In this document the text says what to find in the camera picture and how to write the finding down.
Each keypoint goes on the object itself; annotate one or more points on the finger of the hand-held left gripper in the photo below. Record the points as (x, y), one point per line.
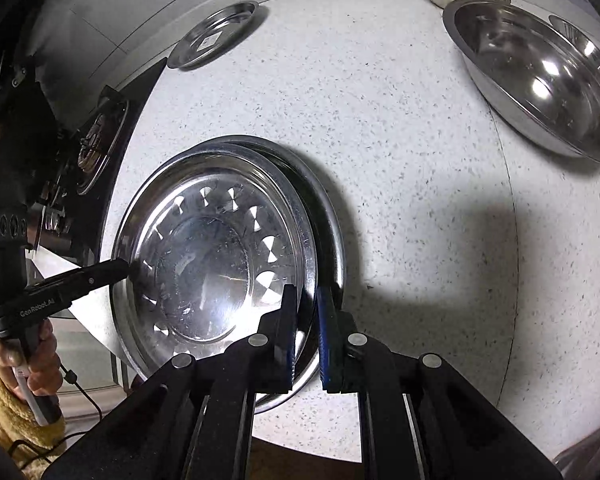
(65, 292)

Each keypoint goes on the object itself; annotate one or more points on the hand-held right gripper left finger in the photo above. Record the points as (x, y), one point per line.
(289, 340)

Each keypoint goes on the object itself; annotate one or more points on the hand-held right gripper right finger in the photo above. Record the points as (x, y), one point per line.
(324, 340)

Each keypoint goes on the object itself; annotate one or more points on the large patterned steel plate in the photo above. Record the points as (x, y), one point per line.
(205, 270)

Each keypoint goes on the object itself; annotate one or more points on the stainless steel bowl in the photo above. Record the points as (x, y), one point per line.
(325, 210)

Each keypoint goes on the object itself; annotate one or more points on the small steel plate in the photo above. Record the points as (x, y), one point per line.
(212, 35)

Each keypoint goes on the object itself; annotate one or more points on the large steel bowl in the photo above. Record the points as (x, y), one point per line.
(535, 75)

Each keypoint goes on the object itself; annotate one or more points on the medium steel bowl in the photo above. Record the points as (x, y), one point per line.
(587, 45)

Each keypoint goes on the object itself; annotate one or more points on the person's left forearm yellow sleeve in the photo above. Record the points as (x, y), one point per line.
(12, 420)

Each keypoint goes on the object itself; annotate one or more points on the person's left hand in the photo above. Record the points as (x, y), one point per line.
(42, 370)

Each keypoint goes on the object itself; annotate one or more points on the black range hood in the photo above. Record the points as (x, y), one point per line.
(15, 125)

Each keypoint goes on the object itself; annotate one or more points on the gas stove burner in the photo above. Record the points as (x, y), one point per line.
(97, 145)

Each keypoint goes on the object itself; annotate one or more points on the black glass gas stove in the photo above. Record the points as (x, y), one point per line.
(140, 95)

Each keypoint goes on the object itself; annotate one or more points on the grey plastic bag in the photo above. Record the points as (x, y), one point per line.
(590, 457)

